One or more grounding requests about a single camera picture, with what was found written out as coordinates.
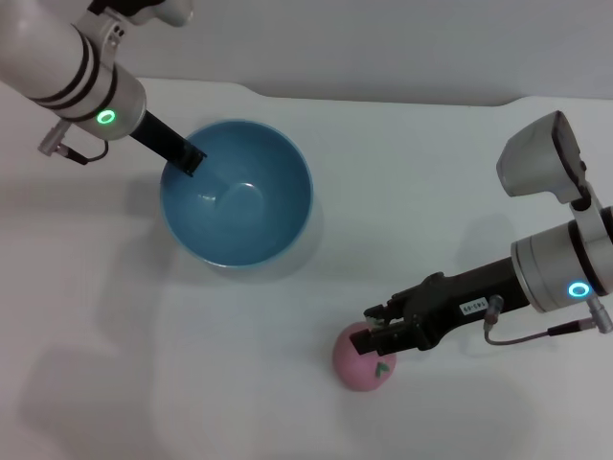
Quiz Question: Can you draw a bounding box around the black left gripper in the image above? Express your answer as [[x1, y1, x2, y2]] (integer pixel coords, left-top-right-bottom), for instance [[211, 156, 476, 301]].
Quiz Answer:
[[128, 109, 208, 178]]

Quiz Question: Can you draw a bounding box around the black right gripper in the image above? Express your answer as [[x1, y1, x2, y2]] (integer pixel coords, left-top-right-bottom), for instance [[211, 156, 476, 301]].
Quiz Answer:
[[352, 256, 533, 357]]

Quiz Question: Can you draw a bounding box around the pink toy peach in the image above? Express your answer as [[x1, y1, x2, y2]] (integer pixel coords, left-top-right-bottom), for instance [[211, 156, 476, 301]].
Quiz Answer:
[[332, 321, 398, 393]]

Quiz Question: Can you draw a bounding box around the blue bowl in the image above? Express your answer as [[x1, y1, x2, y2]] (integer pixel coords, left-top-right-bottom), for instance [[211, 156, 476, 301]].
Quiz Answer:
[[159, 119, 315, 268]]

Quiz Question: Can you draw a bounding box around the left arm connector cable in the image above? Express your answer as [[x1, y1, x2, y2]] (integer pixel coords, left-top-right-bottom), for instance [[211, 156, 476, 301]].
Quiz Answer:
[[37, 119, 111, 167]]

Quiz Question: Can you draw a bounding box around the black and silver left wrist camera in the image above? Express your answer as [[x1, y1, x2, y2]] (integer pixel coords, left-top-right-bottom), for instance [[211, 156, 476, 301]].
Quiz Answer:
[[88, 0, 195, 28]]

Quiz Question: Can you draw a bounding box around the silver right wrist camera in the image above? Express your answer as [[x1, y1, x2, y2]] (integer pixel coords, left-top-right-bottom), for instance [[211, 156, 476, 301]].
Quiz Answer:
[[496, 110, 588, 205]]

